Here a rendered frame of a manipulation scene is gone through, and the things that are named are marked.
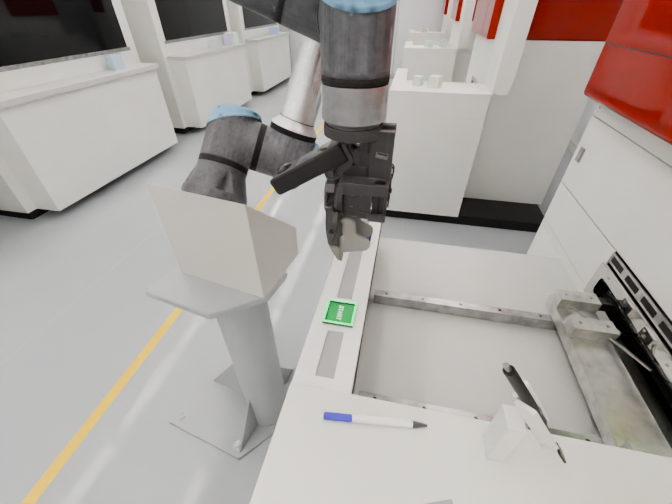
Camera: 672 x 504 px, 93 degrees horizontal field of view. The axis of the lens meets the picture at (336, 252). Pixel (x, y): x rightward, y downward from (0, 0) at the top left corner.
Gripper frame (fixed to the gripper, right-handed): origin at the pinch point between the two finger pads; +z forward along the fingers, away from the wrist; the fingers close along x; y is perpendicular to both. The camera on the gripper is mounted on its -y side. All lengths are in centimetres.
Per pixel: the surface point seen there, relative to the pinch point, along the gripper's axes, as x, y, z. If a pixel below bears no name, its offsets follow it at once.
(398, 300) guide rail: 17.0, 12.2, 26.3
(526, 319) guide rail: 17, 41, 26
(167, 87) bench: 346, -285, 54
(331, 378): -12.7, 2.0, 15.0
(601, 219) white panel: 40, 59, 11
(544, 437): -20.1, 27.0, 5.3
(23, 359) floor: 20, -165, 111
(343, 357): -9.0, 3.2, 14.6
